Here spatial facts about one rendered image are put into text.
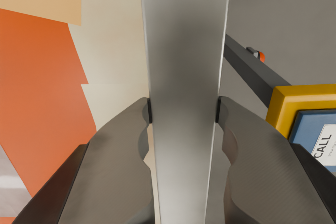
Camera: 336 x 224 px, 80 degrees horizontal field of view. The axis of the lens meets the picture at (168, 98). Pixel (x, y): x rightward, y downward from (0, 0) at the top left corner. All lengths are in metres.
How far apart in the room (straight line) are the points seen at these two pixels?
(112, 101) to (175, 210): 0.10
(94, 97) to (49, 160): 0.09
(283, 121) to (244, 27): 1.01
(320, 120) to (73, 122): 0.26
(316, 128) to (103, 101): 0.24
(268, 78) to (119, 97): 0.32
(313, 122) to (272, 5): 1.06
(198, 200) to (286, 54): 1.30
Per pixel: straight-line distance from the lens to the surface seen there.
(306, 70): 1.54
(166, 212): 0.19
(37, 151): 0.22
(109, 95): 0.16
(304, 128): 0.28
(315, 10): 1.43
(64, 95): 0.17
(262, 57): 0.57
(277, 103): 0.28
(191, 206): 0.18
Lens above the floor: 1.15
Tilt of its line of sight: 60 degrees down
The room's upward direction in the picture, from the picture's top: 176 degrees clockwise
